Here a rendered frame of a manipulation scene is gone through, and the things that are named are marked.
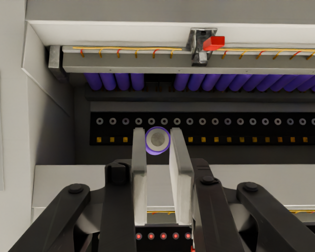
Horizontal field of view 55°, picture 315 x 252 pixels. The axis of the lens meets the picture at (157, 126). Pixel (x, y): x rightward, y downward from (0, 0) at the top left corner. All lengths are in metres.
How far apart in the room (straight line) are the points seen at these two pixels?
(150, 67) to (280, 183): 0.20
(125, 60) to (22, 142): 0.14
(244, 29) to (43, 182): 0.27
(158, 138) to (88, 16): 0.17
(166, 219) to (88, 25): 0.25
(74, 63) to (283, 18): 0.23
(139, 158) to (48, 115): 0.25
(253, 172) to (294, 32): 0.16
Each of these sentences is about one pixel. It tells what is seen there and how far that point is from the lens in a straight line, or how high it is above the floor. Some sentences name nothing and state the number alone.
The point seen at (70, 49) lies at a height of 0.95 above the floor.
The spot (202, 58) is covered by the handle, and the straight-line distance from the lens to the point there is 0.33.
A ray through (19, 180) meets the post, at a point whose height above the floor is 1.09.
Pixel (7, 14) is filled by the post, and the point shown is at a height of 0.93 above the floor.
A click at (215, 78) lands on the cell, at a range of 0.41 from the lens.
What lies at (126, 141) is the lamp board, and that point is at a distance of 0.48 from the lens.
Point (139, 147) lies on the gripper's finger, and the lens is 0.17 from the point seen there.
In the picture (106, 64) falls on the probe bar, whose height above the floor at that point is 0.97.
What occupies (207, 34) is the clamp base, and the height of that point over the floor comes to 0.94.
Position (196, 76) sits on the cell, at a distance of 0.40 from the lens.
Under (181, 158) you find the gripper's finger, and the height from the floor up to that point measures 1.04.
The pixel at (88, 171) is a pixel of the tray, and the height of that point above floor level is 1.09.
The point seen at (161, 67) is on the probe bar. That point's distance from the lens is 0.36.
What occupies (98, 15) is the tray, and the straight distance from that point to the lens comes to 0.33.
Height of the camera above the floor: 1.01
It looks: 5 degrees up
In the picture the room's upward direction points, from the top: 180 degrees counter-clockwise
